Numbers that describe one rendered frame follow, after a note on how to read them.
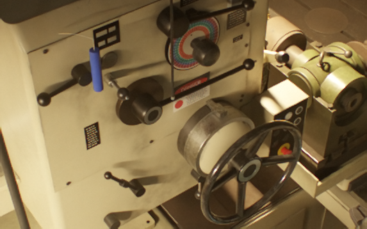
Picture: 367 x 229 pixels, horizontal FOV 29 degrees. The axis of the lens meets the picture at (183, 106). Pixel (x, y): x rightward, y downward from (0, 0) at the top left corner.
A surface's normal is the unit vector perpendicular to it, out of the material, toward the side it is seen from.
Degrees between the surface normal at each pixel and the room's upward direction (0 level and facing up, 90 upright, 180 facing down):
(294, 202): 90
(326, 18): 0
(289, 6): 0
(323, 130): 90
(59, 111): 90
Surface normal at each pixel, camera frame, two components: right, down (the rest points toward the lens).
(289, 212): 0.58, 0.56
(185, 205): 0.00, -0.73
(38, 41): 0.41, -0.12
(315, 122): -0.81, 0.40
